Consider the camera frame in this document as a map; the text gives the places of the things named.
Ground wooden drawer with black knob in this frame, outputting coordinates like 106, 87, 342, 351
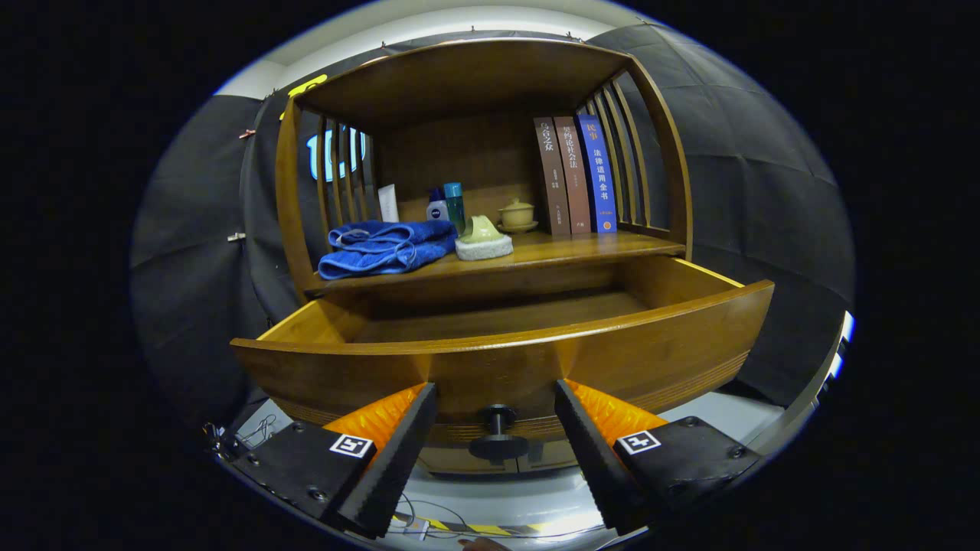
230, 255, 776, 462

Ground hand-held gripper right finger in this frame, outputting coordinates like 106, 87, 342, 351
555, 379, 763, 536

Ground folded blue towel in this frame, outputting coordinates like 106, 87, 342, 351
318, 220, 459, 281

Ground floor cables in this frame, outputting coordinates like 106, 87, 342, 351
390, 494, 454, 539

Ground wooden cabinet door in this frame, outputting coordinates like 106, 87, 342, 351
417, 446, 521, 475
517, 442, 580, 471

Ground green soap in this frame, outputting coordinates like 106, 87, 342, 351
455, 215, 515, 262

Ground blue book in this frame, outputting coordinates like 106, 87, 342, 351
577, 115, 618, 233

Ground reddish brown book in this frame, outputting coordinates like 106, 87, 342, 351
554, 116, 592, 235

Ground wooden cabinet with hutch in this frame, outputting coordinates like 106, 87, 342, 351
274, 37, 694, 475

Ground yellow black floor tape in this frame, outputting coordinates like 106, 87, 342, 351
394, 514, 567, 536

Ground wooden countertop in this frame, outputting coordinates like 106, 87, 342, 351
306, 228, 684, 295

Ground dark brown book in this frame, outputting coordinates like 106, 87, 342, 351
534, 116, 572, 236

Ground teal bottle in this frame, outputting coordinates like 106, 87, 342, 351
444, 182, 466, 236

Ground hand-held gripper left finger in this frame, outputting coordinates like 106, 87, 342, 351
230, 383, 439, 540

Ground beige lidded teacup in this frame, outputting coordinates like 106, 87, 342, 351
498, 198, 538, 233

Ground black backdrop cloth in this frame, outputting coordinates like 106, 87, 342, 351
130, 23, 854, 429

